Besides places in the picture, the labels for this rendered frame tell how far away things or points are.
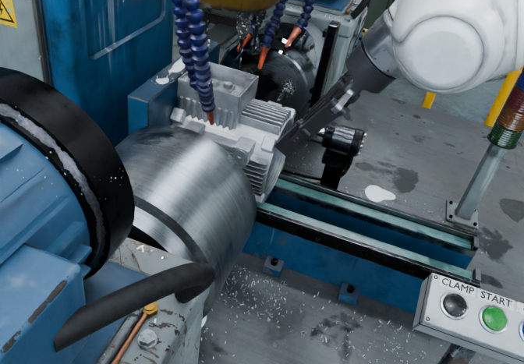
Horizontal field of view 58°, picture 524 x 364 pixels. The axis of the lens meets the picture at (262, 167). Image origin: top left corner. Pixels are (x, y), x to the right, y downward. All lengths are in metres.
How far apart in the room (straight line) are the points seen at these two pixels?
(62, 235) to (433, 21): 0.35
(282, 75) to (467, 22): 0.66
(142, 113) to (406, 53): 0.47
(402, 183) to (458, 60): 0.89
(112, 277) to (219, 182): 0.23
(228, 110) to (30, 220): 0.57
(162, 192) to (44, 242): 0.27
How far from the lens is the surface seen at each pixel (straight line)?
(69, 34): 0.79
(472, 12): 0.47
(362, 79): 0.70
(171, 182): 0.59
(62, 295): 0.29
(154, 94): 0.81
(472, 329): 0.69
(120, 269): 0.48
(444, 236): 1.02
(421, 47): 0.47
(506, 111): 1.15
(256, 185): 0.85
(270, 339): 0.89
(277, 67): 1.07
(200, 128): 0.86
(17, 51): 0.86
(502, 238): 1.31
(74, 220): 0.35
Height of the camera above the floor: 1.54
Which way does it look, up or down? 36 degrees down
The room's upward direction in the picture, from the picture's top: 10 degrees clockwise
